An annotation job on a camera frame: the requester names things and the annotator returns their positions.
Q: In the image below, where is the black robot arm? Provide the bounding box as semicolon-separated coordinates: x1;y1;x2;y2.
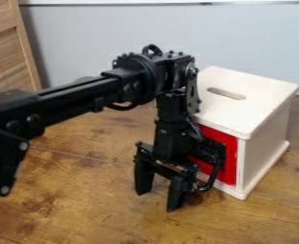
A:
0;45;204;212

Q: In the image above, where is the light wooden box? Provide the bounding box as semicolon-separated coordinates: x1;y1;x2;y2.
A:
196;67;299;200

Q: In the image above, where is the red drawer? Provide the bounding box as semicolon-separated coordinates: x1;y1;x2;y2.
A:
199;125;237;186

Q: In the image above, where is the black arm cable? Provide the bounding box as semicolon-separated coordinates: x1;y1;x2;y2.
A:
104;100;140;112

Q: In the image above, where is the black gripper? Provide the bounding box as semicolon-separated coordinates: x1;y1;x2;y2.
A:
135;118;203;213

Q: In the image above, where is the black metal drawer handle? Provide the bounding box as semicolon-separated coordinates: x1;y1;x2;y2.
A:
189;137;227;193

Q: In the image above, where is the wooden slatted panel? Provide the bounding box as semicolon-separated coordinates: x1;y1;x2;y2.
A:
0;0;41;92

